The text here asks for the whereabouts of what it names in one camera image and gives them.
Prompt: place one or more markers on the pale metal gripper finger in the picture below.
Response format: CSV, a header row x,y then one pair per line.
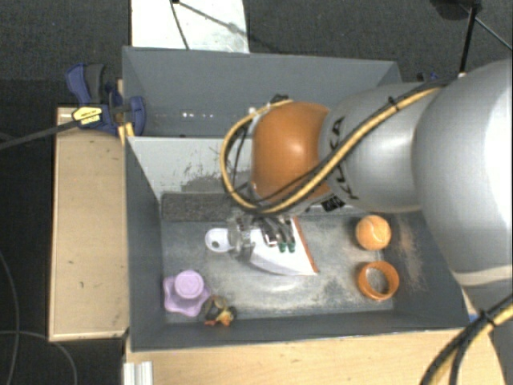
x,y
247,252
235,237

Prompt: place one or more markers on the white plastic scoop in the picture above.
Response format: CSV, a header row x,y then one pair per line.
x,y
216,240

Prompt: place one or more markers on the small dark and orange toy animal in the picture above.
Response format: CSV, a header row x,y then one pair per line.
x,y
219,311

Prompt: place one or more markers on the orange ball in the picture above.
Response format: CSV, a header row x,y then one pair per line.
x,y
372,232

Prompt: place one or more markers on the pale wood board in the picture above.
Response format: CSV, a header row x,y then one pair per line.
x,y
90,235

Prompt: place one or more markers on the grey metal bin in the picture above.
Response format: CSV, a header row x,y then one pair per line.
x,y
192,90

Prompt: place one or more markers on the black cylinder on white bracket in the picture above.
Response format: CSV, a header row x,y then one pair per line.
x,y
332,204

